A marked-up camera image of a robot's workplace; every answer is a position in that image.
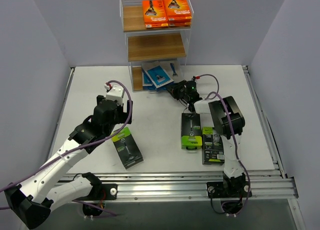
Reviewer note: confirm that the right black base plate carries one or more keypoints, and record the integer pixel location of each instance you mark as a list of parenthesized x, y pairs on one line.
[(224, 189)]

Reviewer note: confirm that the black box with face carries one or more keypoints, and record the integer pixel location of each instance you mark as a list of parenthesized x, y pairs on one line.
[(212, 147)]

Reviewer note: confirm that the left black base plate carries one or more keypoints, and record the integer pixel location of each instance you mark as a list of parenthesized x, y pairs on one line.
[(108, 191)]

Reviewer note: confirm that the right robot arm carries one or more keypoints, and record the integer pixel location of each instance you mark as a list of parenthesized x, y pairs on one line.
[(228, 122)]

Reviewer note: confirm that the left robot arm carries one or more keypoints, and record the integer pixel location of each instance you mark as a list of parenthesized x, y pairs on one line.
[(36, 196)]

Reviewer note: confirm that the black green razor box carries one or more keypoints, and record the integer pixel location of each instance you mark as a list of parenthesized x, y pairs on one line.
[(191, 131), (127, 148)]

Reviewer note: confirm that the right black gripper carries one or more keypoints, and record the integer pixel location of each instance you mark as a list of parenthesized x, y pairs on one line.
[(179, 92)]

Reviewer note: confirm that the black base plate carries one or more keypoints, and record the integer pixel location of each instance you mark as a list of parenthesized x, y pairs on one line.
[(224, 189), (108, 191)]

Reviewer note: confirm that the large orange Fusion5 razor box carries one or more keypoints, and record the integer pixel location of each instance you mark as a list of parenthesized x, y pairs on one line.
[(154, 14)]

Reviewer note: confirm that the narrow orange Fusion5 razor box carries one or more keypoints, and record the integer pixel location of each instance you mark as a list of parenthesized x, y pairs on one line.
[(177, 10)]

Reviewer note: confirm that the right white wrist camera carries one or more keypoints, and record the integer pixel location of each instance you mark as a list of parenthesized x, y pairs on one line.
[(195, 78)]

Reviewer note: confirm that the black green razor box front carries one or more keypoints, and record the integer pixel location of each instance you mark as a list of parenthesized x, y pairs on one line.
[(127, 148)]

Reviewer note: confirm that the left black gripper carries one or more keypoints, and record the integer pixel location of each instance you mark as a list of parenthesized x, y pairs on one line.
[(129, 111)]

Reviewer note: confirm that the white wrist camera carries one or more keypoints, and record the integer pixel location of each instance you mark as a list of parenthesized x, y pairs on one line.
[(114, 93), (195, 78)]

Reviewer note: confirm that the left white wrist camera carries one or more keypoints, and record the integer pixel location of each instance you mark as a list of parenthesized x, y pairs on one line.
[(114, 93)]

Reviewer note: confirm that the blue Harry's box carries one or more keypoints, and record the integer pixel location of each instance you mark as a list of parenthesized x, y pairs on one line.
[(146, 82), (158, 76)]

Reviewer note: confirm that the white wire wooden shelf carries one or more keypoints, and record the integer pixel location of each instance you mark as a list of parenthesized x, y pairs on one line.
[(151, 44)]

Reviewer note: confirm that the orange razor box on shelf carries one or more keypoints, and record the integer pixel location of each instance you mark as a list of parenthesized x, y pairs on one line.
[(180, 23)]

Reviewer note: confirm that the grey blue razor box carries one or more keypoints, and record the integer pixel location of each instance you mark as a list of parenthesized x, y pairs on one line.
[(174, 70)]

